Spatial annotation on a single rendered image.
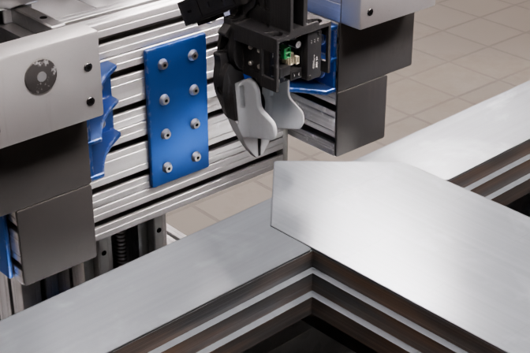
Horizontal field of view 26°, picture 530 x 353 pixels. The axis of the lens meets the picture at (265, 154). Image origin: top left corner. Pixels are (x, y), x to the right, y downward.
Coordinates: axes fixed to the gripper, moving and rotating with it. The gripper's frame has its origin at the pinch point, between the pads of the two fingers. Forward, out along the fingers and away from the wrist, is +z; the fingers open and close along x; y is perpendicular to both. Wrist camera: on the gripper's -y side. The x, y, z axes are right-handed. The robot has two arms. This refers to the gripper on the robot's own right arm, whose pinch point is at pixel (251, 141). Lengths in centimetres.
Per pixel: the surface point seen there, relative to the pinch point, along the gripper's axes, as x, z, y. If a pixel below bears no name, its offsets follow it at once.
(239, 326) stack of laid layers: -18.7, 3.9, 18.7
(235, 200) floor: 95, 87, -111
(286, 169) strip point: -0.9, 0.5, 5.9
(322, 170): 1.4, 0.5, 8.6
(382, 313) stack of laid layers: -10.3, 2.6, 26.7
